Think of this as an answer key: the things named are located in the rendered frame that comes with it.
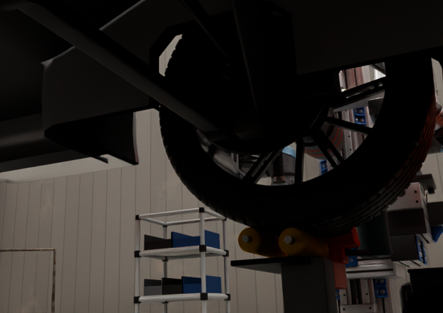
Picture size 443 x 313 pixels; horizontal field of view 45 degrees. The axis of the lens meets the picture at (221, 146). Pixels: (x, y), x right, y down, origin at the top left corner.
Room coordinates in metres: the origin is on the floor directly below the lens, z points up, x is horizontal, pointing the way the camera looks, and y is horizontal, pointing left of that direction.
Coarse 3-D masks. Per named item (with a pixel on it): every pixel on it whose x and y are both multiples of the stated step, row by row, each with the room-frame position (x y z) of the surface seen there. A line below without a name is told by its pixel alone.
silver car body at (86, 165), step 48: (96, 0) 0.94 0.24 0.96; (144, 0) 0.98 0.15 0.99; (288, 0) 0.86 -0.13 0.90; (336, 0) 0.83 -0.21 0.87; (384, 0) 0.80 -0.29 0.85; (432, 0) 0.77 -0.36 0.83; (0, 48) 1.01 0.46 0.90; (48, 48) 1.03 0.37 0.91; (144, 48) 0.98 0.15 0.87; (336, 48) 0.83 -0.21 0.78; (384, 48) 0.80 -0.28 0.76; (0, 96) 1.26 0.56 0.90; (48, 96) 1.07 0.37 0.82; (96, 96) 1.02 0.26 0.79; (144, 96) 0.98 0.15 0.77; (0, 144) 1.44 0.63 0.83; (48, 144) 1.39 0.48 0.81; (96, 144) 1.30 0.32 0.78
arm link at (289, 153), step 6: (282, 150) 2.22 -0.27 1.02; (288, 150) 2.23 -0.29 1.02; (294, 150) 2.25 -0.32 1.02; (288, 156) 2.22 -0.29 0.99; (294, 156) 2.24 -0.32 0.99; (288, 162) 2.22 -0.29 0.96; (294, 162) 2.24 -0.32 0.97; (270, 168) 2.26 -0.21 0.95; (288, 168) 2.22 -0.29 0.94; (294, 168) 2.24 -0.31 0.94; (270, 174) 2.28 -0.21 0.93
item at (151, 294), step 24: (144, 216) 3.52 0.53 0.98; (216, 216) 3.57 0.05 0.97; (144, 240) 3.57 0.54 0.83; (168, 240) 3.50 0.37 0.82; (192, 240) 3.44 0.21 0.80; (216, 240) 3.64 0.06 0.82; (144, 288) 3.57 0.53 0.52; (168, 288) 3.50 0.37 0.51; (192, 288) 3.44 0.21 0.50; (216, 288) 3.61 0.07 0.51
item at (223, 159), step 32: (192, 64) 1.23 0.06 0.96; (384, 64) 1.17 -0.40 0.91; (352, 96) 1.27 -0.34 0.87; (384, 96) 1.06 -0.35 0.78; (192, 128) 1.23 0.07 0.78; (320, 128) 1.28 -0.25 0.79; (352, 128) 1.27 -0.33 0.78; (224, 160) 1.35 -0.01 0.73; (256, 160) 1.37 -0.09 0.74; (352, 160) 1.09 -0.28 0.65
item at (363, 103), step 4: (384, 92) 1.51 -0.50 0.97; (372, 96) 1.52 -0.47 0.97; (376, 96) 1.52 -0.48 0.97; (380, 96) 1.51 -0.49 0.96; (360, 100) 1.53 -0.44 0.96; (364, 100) 1.53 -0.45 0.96; (352, 104) 1.54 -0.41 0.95; (356, 104) 1.54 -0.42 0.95; (360, 104) 1.54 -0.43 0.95; (364, 104) 1.54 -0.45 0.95; (340, 108) 1.56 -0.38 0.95; (344, 108) 1.56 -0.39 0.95; (348, 108) 1.57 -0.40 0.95; (352, 108) 1.57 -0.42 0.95
